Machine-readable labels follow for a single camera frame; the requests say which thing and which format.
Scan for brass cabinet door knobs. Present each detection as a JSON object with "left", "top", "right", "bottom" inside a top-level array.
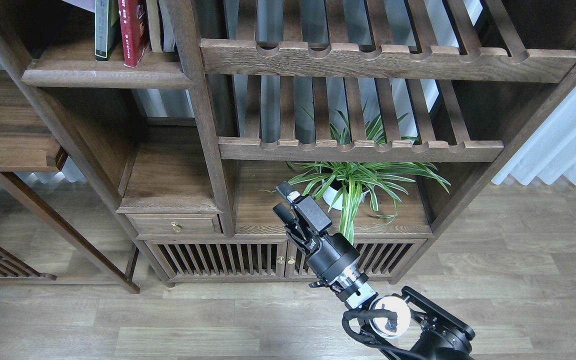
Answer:
[{"left": 276, "top": 256, "right": 297, "bottom": 265}]

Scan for upright cream books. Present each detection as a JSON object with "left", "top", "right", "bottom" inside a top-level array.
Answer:
[{"left": 146, "top": 0, "right": 176, "bottom": 53}]

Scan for dark wooden bookshelf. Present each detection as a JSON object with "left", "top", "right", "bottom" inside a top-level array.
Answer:
[{"left": 0, "top": 0, "right": 576, "bottom": 283}]

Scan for red book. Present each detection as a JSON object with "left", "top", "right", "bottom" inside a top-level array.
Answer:
[{"left": 118, "top": 0, "right": 148, "bottom": 68}]

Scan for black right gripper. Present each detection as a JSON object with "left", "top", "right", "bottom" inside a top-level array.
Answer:
[{"left": 272, "top": 181, "right": 368, "bottom": 296}]

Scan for green spider plant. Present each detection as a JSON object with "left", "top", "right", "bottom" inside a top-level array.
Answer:
[{"left": 263, "top": 105, "right": 452, "bottom": 246}]

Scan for white and purple book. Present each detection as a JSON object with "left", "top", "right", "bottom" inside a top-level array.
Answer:
[{"left": 63, "top": 0, "right": 96, "bottom": 13}]

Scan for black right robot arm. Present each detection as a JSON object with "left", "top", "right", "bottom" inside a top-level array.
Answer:
[{"left": 273, "top": 181, "right": 475, "bottom": 360}]

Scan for brass drawer knob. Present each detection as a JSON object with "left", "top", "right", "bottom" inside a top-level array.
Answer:
[{"left": 170, "top": 221, "right": 182, "bottom": 234}]

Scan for white plant pot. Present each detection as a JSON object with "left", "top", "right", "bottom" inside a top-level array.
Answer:
[{"left": 322, "top": 180, "right": 370, "bottom": 211}]

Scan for white curtain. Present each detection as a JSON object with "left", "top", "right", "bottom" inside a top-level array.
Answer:
[{"left": 492, "top": 87, "right": 576, "bottom": 186}]

